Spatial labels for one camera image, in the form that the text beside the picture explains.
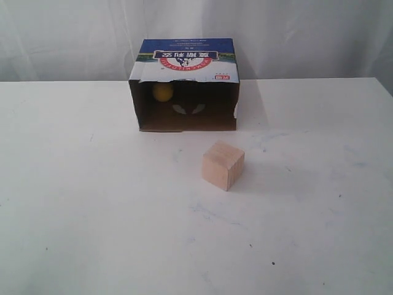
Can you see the light wooden cube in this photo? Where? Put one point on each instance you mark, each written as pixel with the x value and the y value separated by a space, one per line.
pixel 222 165

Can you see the blue white cardboard box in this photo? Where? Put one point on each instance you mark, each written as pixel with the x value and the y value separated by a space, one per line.
pixel 205 77

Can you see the white backdrop curtain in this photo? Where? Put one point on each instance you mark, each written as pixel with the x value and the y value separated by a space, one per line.
pixel 99 40

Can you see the yellow tennis ball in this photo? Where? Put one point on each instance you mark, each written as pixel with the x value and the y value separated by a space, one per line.
pixel 163 91

